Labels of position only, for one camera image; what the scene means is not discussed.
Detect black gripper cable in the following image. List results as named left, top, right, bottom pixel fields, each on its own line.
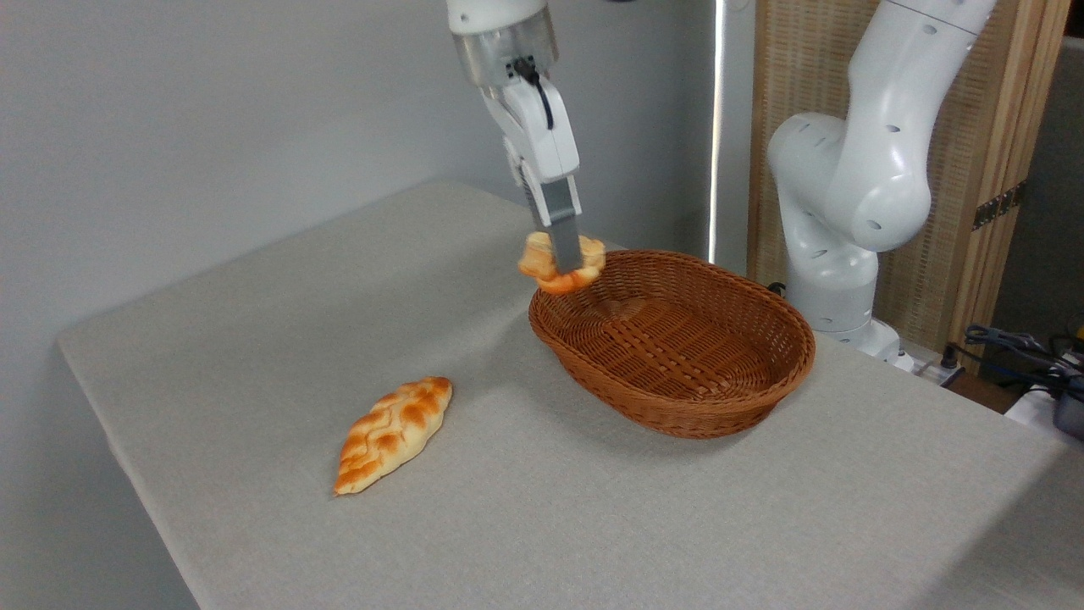
left=512, top=58, right=556, bottom=130

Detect brown oval wicker basket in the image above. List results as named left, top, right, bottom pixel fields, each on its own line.
left=528, top=249, right=817, bottom=440

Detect tangled blue and black cables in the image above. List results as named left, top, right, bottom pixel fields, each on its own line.
left=948, top=324, right=1084, bottom=399

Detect wooden woven folding screen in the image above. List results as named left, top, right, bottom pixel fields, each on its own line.
left=749, top=0, right=1072, bottom=357

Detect round knotted bread roll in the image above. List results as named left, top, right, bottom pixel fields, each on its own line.
left=518, top=231, right=607, bottom=295

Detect white power strip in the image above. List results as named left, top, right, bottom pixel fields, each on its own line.
left=910, top=356, right=966, bottom=387

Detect dark metal screen hinge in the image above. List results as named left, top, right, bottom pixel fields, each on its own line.
left=972, top=182, right=1027, bottom=231

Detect grey tablecloth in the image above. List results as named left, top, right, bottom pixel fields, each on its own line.
left=58, top=178, right=1084, bottom=610

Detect silver cylindrical wrist adapter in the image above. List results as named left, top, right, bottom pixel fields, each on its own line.
left=453, top=8, right=560, bottom=89

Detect white vertical light strip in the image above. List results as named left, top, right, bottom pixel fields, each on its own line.
left=710, top=0, right=727, bottom=265

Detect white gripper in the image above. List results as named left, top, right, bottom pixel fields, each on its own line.
left=481, top=75, right=584, bottom=275

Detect long braided bread loaf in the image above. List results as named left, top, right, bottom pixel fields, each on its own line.
left=333, top=376, right=454, bottom=496

